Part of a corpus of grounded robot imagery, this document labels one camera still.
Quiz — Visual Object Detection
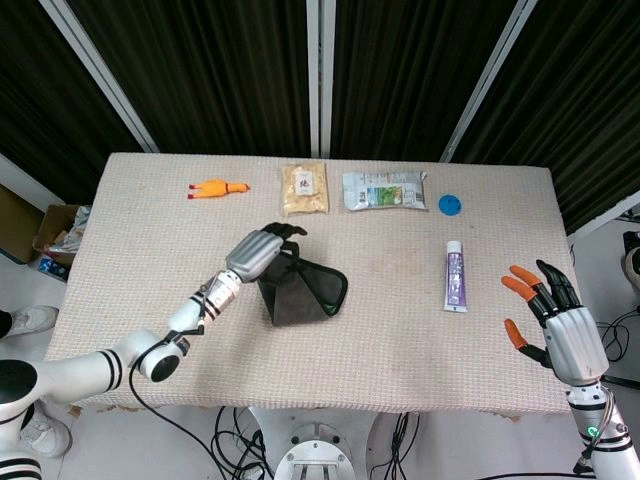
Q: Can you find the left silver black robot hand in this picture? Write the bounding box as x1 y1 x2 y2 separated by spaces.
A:
224 222 309 284

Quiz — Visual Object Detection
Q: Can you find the right silver orange-tipped robot hand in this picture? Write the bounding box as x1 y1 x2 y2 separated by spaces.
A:
501 258 610 387

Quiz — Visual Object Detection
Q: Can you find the green cloth with black trim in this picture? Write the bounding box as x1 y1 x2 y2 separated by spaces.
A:
255 242 349 329

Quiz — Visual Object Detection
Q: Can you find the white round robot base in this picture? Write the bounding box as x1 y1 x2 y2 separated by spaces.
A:
247 405 401 480

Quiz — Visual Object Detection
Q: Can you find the orange rubber chicken toy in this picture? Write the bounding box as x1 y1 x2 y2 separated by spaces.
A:
187 178 251 201

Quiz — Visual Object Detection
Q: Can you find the clear bag of beige snacks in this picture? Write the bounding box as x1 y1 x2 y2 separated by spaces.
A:
278 161 332 217

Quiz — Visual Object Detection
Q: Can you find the purple white toothpaste tube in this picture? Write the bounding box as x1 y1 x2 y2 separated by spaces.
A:
443 240 470 314

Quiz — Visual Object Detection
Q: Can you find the silver pouch with green print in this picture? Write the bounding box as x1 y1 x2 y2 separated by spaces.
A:
341 171 430 213

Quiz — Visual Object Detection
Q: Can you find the beige waffle tablecloth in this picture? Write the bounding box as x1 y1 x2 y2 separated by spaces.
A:
43 152 612 426

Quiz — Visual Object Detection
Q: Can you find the blue round plastic lid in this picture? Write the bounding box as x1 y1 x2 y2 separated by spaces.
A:
437 193 465 218

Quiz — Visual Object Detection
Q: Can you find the black pleated curtain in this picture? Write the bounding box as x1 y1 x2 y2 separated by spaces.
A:
0 0 146 206
67 0 314 155
329 0 516 161
452 0 640 234

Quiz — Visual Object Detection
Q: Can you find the open cardboard box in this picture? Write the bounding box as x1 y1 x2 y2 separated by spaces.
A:
32 203 84 267

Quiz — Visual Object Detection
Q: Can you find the white sneaker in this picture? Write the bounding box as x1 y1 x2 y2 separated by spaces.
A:
18 399 72 459
7 305 60 338

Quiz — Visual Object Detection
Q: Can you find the large brown cardboard box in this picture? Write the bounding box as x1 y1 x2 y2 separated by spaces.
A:
0 183 45 265

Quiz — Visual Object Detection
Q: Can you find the black floor cable bundle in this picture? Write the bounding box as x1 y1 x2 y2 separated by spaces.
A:
597 319 640 391
213 405 275 480
372 410 424 480

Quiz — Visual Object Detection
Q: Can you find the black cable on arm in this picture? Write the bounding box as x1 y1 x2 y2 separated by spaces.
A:
128 327 232 480

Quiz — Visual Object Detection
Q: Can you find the white metal frame post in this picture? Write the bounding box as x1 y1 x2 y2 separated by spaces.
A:
305 0 335 157
439 0 539 163
39 0 160 154

